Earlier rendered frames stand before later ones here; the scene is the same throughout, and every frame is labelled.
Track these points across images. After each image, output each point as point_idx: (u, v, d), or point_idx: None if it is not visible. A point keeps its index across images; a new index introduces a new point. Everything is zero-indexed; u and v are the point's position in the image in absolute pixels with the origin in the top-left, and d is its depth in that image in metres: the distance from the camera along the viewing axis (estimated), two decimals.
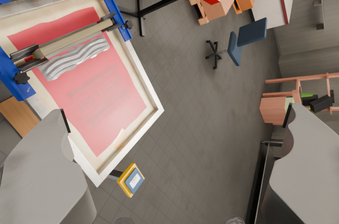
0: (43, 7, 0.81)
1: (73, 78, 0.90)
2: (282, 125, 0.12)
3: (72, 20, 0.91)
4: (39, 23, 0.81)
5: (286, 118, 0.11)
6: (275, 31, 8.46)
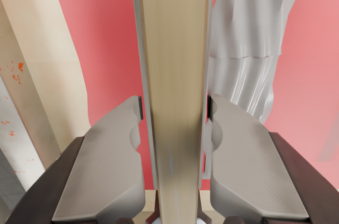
0: (29, 91, 0.21)
1: (299, 123, 0.24)
2: (207, 116, 0.13)
3: None
4: (91, 120, 0.24)
5: (208, 109, 0.12)
6: None
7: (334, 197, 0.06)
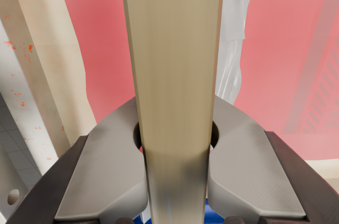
0: (37, 69, 0.25)
1: (265, 99, 0.29)
2: None
3: None
4: (88, 97, 0.29)
5: None
6: None
7: (330, 194, 0.06)
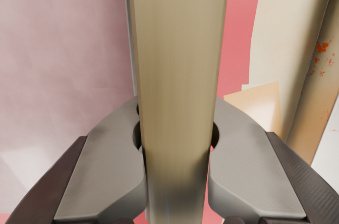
0: None
1: None
2: None
3: None
4: None
5: None
6: None
7: (331, 194, 0.06)
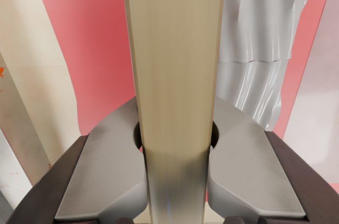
0: (11, 98, 0.19)
1: (308, 132, 0.22)
2: None
3: None
4: (81, 129, 0.22)
5: None
6: None
7: (330, 194, 0.06)
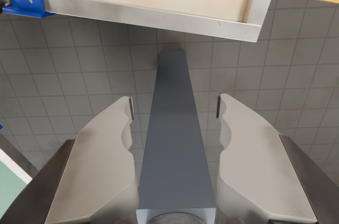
0: None
1: None
2: (216, 116, 0.13)
3: None
4: None
5: (218, 109, 0.12)
6: None
7: None
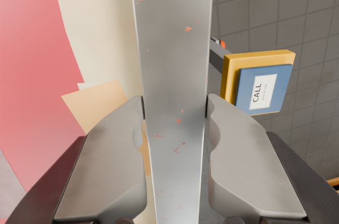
0: None
1: None
2: None
3: None
4: None
5: (206, 109, 0.12)
6: None
7: (331, 195, 0.06)
